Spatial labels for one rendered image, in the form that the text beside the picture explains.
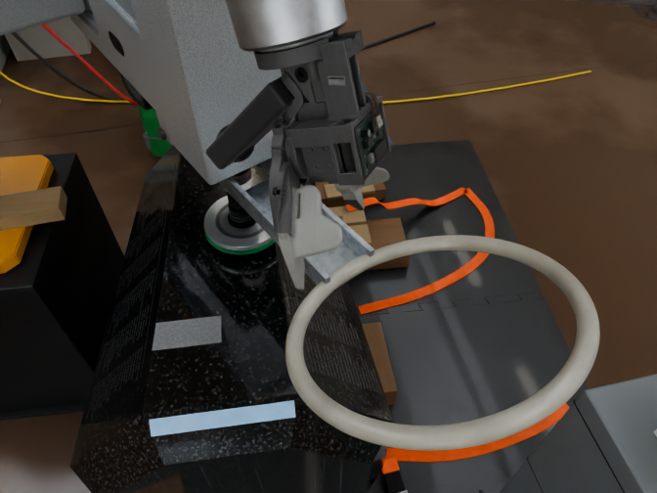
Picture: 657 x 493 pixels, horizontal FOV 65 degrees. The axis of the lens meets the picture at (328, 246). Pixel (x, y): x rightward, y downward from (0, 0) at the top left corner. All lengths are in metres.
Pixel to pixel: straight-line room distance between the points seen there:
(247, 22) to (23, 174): 1.61
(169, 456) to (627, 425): 0.97
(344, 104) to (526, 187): 2.62
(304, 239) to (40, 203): 1.37
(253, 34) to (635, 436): 1.10
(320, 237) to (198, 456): 0.87
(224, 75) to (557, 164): 2.45
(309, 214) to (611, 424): 0.96
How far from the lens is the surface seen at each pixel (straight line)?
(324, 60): 0.43
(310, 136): 0.43
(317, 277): 1.00
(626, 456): 1.26
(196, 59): 1.01
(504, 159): 3.15
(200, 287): 1.38
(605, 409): 1.29
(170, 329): 1.32
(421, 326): 2.27
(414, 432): 0.70
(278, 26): 0.41
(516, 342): 2.32
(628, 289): 2.72
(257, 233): 1.39
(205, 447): 1.24
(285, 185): 0.44
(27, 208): 1.76
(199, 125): 1.08
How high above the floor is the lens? 1.90
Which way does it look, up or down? 49 degrees down
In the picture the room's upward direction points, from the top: straight up
